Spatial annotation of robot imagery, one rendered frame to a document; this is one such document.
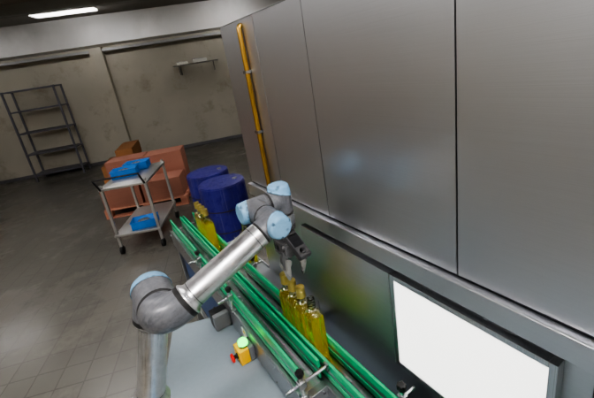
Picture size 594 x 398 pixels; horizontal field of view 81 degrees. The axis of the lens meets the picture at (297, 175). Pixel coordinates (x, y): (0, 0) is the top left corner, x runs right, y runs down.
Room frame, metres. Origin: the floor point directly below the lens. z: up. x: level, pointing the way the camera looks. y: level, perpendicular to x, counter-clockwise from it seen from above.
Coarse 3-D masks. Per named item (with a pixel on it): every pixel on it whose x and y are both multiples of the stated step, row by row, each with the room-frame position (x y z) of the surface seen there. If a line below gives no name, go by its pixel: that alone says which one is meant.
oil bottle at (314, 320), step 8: (304, 312) 1.05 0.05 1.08; (312, 312) 1.03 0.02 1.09; (320, 312) 1.03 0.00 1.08; (304, 320) 1.05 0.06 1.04; (312, 320) 1.01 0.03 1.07; (320, 320) 1.03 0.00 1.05; (312, 328) 1.01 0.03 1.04; (320, 328) 1.02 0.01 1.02; (312, 336) 1.01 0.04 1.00; (320, 336) 1.02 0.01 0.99; (312, 344) 1.02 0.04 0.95; (320, 344) 1.02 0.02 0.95; (320, 352) 1.01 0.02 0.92; (328, 352) 1.03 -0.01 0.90
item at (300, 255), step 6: (288, 234) 1.08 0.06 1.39; (294, 234) 1.08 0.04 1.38; (288, 240) 1.06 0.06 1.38; (294, 240) 1.06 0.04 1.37; (300, 240) 1.06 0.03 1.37; (294, 246) 1.04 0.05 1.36; (300, 246) 1.04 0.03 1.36; (306, 246) 1.04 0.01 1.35; (294, 252) 1.03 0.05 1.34; (300, 252) 1.02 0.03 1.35; (306, 252) 1.02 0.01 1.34; (300, 258) 1.01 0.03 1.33
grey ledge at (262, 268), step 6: (258, 258) 1.79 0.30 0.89; (258, 264) 1.74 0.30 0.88; (264, 264) 1.73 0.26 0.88; (258, 270) 1.69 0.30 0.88; (264, 270) 1.68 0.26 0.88; (270, 270) 1.67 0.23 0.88; (264, 276) 1.62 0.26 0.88; (270, 276) 1.61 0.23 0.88; (276, 276) 1.60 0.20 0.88; (276, 282) 1.54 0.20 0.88
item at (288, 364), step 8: (176, 232) 2.30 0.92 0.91; (184, 240) 2.10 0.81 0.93; (192, 248) 1.93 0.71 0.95; (224, 288) 1.51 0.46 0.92; (240, 304) 1.31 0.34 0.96; (240, 312) 1.33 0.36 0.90; (248, 312) 1.24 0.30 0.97; (248, 320) 1.26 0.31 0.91; (256, 320) 1.18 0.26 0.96; (256, 328) 1.19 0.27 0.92; (264, 336) 1.12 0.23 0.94; (272, 344) 1.06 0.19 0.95; (272, 352) 1.08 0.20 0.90; (280, 352) 1.01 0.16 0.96; (280, 360) 1.02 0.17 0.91; (288, 360) 0.96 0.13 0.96; (288, 368) 0.98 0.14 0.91; (296, 368) 0.92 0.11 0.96
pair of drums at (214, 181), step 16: (192, 176) 4.11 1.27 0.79; (208, 176) 4.00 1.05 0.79; (224, 176) 3.89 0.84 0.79; (240, 176) 3.79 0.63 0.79; (192, 192) 4.06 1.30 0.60; (208, 192) 3.49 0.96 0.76; (224, 192) 3.47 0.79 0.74; (240, 192) 3.58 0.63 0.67; (208, 208) 3.52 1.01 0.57; (224, 208) 3.46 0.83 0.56; (224, 224) 3.46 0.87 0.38; (224, 240) 3.47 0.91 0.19
